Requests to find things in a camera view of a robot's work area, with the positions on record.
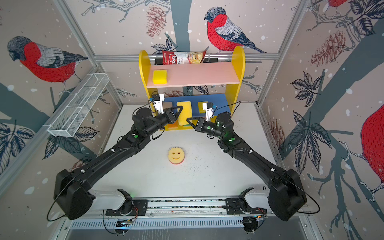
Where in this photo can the orange scrub sponge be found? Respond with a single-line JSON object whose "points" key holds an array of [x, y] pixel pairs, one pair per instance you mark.
{"points": [[173, 126]]}

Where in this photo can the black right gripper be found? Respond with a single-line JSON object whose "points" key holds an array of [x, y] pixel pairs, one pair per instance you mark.
{"points": [[192, 124]]}

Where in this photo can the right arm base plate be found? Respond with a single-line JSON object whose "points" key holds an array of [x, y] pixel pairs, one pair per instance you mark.
{"points": [[240, 207]]}

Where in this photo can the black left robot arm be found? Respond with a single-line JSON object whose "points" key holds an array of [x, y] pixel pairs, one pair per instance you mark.
{"points": [[72, 188]]}

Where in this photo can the bright yellow square sponge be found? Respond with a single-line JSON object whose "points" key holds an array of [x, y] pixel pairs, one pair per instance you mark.
{"points": [[160, 77]]}

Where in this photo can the smiley face sponge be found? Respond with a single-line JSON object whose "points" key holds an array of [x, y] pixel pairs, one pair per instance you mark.
{"points": [[176, 155]]}

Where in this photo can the small yellow square sponge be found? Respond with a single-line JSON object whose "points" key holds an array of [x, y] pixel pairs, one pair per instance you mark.
{"points": [[200, 106]]}

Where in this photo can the yellow rectangular sponge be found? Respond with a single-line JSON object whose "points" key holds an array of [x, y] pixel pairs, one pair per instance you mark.
{"points": [[185, 113]]}

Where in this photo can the white wire mesh basket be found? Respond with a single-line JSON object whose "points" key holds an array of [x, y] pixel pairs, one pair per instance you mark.
{"points": [[70, 119]]}

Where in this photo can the red cassava chips bag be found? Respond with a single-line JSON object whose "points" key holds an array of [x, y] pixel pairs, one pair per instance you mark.
{"points": [[181, 58]]}

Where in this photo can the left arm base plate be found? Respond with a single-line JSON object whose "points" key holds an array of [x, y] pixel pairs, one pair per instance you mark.
{"points": [[130, 208]]}

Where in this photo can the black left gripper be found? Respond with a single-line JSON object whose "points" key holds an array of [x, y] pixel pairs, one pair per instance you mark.
{"points": [[176, 113]]}

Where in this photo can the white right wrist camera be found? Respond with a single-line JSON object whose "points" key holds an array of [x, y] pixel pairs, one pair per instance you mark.
{"points": [[209, 111]]}

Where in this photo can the yellow shelf with coloured boards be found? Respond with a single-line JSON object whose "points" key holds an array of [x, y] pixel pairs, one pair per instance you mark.
{"points": [[230, 74]]}

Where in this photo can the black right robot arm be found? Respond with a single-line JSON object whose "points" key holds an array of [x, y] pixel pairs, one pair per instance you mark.
{"points": [[286, 195]]}

